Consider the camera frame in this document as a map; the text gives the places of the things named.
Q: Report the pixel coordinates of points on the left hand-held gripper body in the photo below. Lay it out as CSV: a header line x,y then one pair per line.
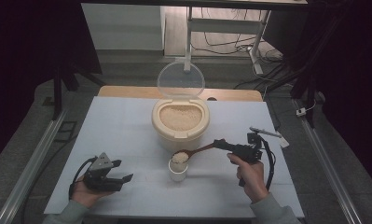
x,y
98,182

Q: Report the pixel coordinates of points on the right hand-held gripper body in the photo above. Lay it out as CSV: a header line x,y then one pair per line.
x,y
247,151

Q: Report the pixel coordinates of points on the brown wooden spoon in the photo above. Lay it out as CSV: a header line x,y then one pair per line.
x,y
202,150

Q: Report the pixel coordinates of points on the cream rice container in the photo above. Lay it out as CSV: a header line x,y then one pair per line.
x,y
180,137

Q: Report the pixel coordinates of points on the small heap of rice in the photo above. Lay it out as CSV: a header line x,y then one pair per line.
x,y
180,157

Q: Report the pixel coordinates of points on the white cup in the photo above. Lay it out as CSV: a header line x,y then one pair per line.
x,y
177,174

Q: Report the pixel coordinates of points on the person's left hand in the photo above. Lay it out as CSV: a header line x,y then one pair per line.
x,y
85,196

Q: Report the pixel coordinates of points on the person's right hand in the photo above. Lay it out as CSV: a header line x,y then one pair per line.
x,y
252,180

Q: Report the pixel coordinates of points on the white tag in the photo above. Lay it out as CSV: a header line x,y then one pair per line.
x,y
283,142

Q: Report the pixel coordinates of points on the pale blue table sheet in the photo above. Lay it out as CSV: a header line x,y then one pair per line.
x,y
124,130

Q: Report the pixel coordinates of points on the wooden table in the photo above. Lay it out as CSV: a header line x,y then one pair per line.
x,y
127,91

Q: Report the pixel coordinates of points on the black stand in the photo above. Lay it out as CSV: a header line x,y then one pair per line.
x,y
311,71
57,90

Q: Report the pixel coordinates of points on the black curtain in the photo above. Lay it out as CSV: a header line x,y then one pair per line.
x,y
354,77
25,62

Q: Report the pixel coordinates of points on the black floor bracket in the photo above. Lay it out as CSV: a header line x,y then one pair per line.
x,y
65,131

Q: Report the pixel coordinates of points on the aluminium rail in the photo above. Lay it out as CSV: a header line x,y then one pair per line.
x,y
31,168
329,174

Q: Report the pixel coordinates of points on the white desk frame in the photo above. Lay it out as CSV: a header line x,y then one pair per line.
x,y
224,25

